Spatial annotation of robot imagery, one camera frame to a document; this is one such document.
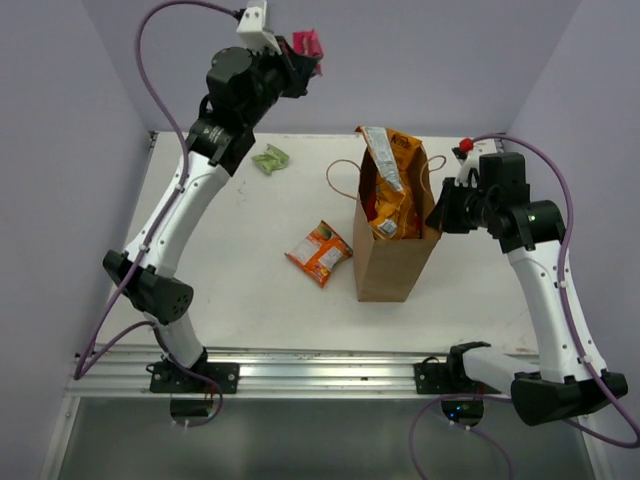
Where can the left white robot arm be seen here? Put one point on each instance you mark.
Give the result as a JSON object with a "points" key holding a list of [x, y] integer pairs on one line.
{"points": [[242, 86]]}

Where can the brown paper bag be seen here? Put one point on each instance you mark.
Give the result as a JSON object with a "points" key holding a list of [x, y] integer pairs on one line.
{"points": [[388, 270]]}

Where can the green snack packet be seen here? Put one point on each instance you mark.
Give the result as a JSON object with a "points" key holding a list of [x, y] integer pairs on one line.
{"points": [[271, 159]]}

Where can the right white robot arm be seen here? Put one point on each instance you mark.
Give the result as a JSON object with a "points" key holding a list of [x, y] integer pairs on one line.
{"points": [[571, 378]]}

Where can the tall orange snack bag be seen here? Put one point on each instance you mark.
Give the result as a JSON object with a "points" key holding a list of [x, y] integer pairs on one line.
{"points": [[394, 210]]}

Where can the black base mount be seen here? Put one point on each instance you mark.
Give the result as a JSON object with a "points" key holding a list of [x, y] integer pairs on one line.
{"points": [[207, 377], [431, 377]]}

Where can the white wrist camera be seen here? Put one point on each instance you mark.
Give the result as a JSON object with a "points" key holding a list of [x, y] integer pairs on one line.
{"points": [[468, 154], [254, 30]]}

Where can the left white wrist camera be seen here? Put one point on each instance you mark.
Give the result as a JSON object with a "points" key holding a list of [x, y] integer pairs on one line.
{"points": [[254, 30]]}

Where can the small orange snack packet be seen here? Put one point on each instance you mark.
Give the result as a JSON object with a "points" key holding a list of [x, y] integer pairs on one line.
{"points": [[320, 252]]}

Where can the aluminium rail frame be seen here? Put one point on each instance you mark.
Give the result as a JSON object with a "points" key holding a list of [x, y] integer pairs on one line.
{"points": [[265, 374]]}

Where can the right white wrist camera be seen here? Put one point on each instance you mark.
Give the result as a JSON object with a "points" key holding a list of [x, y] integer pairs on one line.
{"points": [[468, 154]]}

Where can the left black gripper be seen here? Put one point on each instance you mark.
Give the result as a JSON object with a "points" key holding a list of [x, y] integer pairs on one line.
{"points": [[297, 69]]}

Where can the small pink snack packet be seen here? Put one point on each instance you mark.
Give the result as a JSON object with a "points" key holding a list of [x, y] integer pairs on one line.
{"points": [[307, 43]]}

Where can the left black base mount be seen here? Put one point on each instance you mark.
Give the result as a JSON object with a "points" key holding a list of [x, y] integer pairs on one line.
{"points": [[207, 377]]}

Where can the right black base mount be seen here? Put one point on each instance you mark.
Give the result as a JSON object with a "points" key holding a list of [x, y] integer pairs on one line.
{"points": [[431, 377]]}

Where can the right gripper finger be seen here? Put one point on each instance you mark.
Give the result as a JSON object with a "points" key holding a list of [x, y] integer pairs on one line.
{"points": [[435, 219], [444, 194]]}

